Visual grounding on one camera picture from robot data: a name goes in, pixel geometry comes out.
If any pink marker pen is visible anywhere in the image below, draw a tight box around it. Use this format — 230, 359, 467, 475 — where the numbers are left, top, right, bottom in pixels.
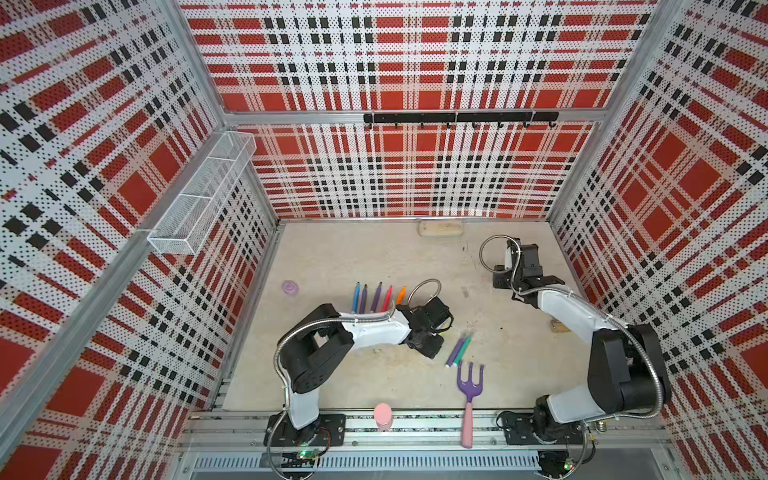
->
381, 285, 393, 312

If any blue marker pen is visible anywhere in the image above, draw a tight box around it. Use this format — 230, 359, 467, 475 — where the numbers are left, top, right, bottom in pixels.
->
351, 282, 361, 313

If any orange marker pen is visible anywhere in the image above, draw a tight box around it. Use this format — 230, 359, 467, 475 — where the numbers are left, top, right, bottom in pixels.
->
395, 286, 407, 305

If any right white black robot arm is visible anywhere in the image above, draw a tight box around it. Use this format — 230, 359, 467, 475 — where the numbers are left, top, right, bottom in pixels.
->
478, 234, 672, 444

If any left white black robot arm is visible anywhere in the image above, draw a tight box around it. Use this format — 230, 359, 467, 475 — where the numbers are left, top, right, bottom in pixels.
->
264, 278, 454, 447

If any pink cylindrical cup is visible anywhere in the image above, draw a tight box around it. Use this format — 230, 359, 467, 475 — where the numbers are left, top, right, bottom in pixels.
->
373, 403, 394, 432

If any purple smiley toy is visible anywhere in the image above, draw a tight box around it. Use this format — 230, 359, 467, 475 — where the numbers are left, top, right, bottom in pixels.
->
281, 280, 299, 296

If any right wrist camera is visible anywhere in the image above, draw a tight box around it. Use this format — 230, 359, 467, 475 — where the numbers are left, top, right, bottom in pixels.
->
504, 244, 519, 272

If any purple garden fork pink handle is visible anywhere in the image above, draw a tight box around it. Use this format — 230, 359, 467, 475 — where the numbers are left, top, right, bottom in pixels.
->
457, 361, 485, 449

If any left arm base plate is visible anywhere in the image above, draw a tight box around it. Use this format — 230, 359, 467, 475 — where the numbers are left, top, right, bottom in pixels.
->
263, 414, 347, 447

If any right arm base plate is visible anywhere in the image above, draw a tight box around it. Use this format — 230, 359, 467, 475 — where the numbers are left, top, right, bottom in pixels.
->
495, 410, 583, 445

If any black hook rail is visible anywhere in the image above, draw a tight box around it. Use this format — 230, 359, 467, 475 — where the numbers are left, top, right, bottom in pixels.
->
363, 111, 560, 126

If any white wire mesh shelf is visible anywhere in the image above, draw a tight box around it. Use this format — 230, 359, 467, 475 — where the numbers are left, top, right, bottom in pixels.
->
148, 131, 256, 256

